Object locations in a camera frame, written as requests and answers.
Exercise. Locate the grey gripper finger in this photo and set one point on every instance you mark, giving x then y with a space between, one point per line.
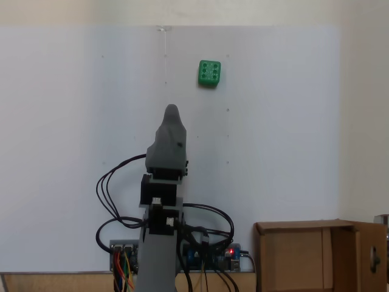
177 137
159 143

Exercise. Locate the green die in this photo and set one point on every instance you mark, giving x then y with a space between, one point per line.
208 73

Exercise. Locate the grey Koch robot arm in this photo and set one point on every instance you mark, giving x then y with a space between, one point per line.
158 261

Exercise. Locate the circuit board with blue parts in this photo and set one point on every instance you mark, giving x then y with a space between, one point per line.
190 254

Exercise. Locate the circuit board with white connectors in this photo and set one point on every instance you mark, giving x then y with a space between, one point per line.
123 248

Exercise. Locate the white paper sheet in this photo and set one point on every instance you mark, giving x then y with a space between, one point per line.
60 137

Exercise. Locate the clear tape strip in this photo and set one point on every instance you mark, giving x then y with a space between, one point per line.
164 28

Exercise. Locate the brown cardboard box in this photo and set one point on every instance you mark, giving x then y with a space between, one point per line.
291 258

